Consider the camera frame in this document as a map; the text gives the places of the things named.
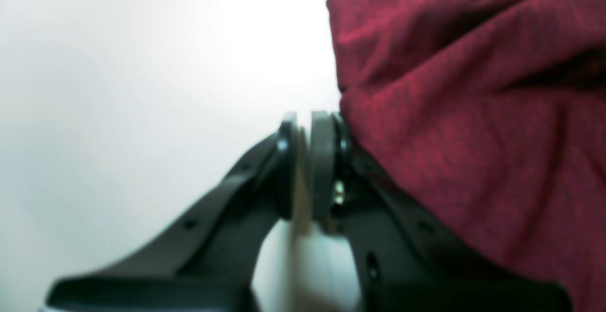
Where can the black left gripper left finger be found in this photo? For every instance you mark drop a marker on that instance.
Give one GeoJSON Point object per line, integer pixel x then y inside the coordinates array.
{"type": "Point", "coordinates": [205, 260]}

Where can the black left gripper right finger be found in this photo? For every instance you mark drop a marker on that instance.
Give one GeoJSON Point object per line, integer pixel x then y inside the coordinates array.
{"type": "Point", "coordinates": [406, 259]}

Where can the dark red long-sleeve t-shirt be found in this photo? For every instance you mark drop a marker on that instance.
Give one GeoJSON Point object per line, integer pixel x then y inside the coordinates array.
{"type": "Point", "coordinates": [492, 113]}

